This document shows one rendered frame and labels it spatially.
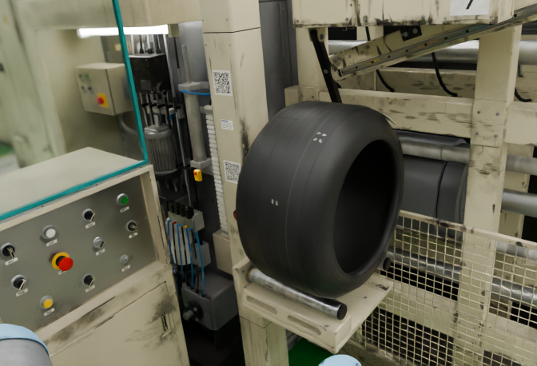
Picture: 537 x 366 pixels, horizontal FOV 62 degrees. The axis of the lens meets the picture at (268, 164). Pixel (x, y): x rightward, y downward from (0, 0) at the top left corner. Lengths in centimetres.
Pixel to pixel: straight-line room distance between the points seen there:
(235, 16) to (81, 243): 80
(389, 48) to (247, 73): 45
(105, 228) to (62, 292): 22
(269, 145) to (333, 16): 46
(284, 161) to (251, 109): 31
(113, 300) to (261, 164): 68
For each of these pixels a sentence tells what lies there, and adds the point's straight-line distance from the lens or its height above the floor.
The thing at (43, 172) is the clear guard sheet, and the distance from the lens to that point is 134.
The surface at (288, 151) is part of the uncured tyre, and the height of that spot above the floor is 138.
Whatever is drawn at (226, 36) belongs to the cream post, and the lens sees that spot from 133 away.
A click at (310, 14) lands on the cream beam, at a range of 145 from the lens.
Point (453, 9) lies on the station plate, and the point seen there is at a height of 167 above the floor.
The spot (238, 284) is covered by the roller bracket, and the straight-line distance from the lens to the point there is 148.
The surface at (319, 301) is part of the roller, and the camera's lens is 135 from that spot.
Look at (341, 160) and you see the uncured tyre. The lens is 111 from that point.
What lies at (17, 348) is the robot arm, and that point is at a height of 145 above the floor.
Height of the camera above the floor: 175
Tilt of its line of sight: 21 degrees down
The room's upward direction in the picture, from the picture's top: 5 degrees counter-clockwise
